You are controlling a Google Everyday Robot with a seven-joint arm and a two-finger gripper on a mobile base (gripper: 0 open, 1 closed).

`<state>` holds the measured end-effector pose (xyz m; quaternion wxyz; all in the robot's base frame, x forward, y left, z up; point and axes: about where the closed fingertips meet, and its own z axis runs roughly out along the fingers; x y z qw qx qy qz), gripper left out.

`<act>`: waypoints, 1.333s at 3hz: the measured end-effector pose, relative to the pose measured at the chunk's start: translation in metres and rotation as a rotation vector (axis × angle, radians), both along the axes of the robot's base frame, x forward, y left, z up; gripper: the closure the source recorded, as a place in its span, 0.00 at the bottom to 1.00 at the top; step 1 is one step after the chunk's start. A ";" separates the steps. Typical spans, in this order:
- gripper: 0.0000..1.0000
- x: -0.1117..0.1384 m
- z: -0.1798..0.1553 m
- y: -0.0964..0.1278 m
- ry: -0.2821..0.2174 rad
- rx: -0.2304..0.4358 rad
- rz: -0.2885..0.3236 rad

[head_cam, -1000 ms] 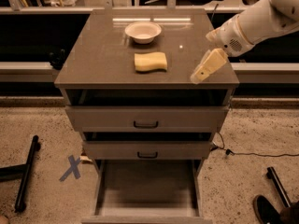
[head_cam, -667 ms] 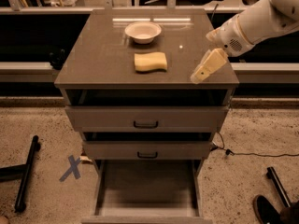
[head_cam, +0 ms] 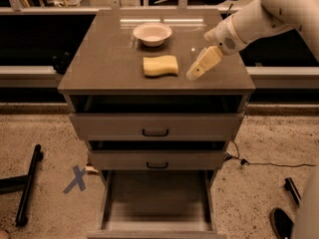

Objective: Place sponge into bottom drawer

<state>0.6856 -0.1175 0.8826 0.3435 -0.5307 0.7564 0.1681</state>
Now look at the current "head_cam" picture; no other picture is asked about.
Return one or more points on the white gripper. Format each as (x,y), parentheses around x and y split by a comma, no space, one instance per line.
(225,36)

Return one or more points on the yellow sponge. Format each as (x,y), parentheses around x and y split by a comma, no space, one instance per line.
(159,66)

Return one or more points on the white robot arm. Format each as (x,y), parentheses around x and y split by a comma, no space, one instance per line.
(261,19)

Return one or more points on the grey drawer cabinet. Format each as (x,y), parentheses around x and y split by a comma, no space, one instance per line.
(107,76)

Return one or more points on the top grey drawer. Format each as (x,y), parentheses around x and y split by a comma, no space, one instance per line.
(222,127)

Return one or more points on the grey drawer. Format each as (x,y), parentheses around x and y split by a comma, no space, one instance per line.
(157,160)
(222,127)
(164,204)

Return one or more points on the middle grey drawer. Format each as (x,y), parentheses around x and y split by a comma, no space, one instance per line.
(157,160)

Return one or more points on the bottom grey drawer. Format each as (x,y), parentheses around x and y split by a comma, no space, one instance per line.
(164,204)

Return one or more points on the white bowl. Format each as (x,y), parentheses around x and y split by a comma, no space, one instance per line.
(152,34)

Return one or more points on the black stand leg right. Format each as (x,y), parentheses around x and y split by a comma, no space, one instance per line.
(290,186)

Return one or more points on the black stand leg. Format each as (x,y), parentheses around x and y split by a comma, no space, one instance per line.
(290,186)
(24,184)

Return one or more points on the blue tape cross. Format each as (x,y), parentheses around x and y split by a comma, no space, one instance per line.
(78,180)

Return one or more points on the black shoe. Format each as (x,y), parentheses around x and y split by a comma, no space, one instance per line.
(281,223)

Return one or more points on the black stand leg left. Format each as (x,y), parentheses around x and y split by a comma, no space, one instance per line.
(24,184)

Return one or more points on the black clamp on rail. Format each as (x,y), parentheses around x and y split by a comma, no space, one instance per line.
(60,64)

